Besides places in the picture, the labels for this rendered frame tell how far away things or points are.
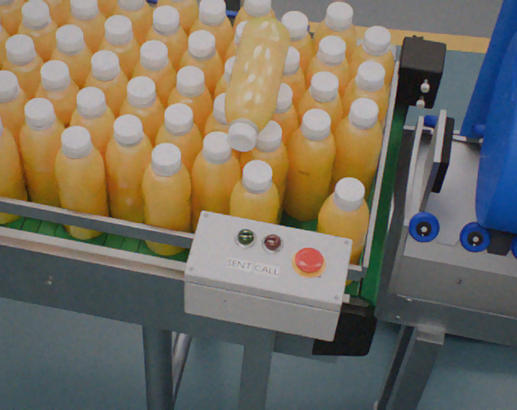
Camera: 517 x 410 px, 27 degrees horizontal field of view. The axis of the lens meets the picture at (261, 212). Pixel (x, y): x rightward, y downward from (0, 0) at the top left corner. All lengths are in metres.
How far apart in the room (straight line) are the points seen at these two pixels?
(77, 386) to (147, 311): 0.84
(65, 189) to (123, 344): 1.07
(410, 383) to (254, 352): 0.54
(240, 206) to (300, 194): 0.15
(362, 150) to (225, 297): 0.32
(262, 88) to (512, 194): 0.36
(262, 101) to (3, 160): 0.37
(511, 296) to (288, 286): 0.45
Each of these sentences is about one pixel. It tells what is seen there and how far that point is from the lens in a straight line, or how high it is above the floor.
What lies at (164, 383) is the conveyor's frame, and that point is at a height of 0.52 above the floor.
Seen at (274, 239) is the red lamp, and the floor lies 1.11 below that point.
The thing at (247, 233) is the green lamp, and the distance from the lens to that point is 1.38.
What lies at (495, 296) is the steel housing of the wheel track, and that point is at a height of 0.86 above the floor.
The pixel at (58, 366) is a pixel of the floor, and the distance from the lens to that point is 2.55.
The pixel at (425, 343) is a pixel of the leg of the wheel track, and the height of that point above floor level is 0.62.
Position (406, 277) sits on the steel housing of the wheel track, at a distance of 1.66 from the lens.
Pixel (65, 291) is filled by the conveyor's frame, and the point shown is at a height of 0.79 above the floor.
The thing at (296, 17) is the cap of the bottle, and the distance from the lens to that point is 1.65.
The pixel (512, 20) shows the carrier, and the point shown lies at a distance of 2.12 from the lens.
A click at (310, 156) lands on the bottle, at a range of 1.53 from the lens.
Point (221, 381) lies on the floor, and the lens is 2.51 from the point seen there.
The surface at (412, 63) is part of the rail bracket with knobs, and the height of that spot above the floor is 1.00.
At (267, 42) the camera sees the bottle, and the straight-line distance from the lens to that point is 1.51.
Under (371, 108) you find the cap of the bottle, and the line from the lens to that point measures 1.54.
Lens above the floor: 2.26
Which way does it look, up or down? 55 degrees down
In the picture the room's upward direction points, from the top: 6 degrees clockwise
